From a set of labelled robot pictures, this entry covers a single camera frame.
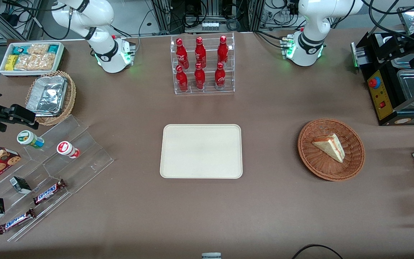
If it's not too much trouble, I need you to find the triangular sandwich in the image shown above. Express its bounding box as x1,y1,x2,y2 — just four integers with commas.
312,133,346,163

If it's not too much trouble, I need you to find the light tan wicker basket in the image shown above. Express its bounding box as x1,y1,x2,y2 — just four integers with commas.
25,71,77,126

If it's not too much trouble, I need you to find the round brown wicker basket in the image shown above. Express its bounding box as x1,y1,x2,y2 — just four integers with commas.
298,118,366,182

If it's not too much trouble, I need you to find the beige plastic serving tray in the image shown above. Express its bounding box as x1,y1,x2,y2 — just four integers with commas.
160,124,243,179

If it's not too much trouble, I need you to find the green label yoghurt cup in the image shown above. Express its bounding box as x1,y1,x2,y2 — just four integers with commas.
17,130,45,149

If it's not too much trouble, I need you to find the aluminium foil container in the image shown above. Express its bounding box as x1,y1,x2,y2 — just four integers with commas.
26,75,68,118

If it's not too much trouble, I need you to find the yellow snack packet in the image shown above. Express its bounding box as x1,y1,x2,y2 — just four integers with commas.
5,55,19,71

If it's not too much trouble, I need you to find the black food warmer machine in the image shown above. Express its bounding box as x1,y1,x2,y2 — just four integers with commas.
350,5,414,126

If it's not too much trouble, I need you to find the red label yoghurt cup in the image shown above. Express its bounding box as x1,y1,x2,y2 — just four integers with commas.
56,141,81,159

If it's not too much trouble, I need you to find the large clear cracker bag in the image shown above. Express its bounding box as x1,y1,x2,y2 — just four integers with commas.
14,53,56,71

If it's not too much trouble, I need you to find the small black carton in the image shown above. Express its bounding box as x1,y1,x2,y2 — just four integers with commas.
9,176,32,195

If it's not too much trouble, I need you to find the small clear cracker bag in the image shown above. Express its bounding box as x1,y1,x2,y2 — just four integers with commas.
27,44,50,55

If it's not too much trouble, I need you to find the Snickers chocolate bar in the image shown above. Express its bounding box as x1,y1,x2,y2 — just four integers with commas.
33,179,67,206
0,208,36,235

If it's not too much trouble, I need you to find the white rectangular snack bin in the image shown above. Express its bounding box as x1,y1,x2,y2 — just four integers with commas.
0,42,66,77

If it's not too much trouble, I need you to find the clear acrylic stepped stand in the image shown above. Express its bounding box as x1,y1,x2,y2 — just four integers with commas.
0,115,115,242

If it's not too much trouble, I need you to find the red Coca-Cola bottle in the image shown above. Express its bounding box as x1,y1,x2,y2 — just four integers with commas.
217,35,229,65
194,37,207,69
215,62,226,89
176,65,189,92
175,38,190,69
194,63,206,90

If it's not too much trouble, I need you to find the clear acrylic bottle rack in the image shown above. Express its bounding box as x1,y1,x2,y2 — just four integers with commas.
170,32,236,95

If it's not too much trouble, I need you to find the aluminium frame post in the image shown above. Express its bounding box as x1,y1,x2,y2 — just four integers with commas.
248,0,266,33
151,0,172,35

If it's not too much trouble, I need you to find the black floor cable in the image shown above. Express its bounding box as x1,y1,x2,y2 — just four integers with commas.
292,244,344,259

